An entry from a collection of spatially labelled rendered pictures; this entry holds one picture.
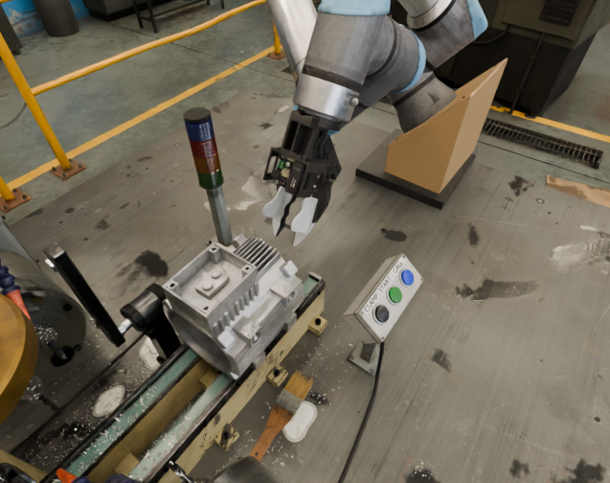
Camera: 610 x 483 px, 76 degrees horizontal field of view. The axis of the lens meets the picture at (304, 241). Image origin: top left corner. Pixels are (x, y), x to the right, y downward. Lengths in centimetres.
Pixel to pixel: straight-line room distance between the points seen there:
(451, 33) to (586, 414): 98
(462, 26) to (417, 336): 83
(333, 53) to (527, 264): 90
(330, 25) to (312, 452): 75
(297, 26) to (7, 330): 64
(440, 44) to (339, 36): 73
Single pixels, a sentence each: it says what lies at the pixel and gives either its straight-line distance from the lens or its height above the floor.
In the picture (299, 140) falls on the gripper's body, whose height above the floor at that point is 134.
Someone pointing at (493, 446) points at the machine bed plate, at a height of 80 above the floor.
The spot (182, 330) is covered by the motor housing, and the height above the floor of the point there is 98.
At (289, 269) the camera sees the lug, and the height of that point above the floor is 109.
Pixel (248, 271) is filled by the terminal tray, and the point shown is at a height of 115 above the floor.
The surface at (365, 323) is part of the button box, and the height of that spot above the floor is 107.
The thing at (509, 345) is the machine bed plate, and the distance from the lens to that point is 108.
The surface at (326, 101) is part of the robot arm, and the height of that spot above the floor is 140.
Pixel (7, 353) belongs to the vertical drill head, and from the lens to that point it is 44.
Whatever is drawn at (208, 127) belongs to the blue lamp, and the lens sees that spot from 92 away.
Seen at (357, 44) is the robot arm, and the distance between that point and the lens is 57.
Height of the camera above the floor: 165
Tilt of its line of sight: 47 degrees down
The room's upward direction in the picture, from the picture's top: straight up
